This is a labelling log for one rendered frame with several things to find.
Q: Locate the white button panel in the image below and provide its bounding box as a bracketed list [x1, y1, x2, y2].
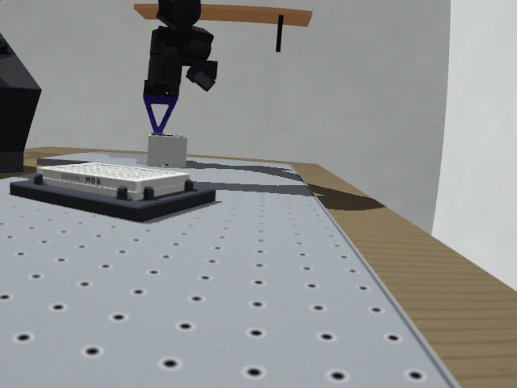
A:
[147, 133, 187, 168]

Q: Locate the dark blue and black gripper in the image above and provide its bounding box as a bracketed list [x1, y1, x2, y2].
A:
[143, 53, 179, 133]

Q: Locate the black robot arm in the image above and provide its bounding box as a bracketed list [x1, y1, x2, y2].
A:
[149, 0, 218, 91]

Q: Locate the white well plate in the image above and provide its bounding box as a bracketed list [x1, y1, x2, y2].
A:
[36, 163, 190, 200]

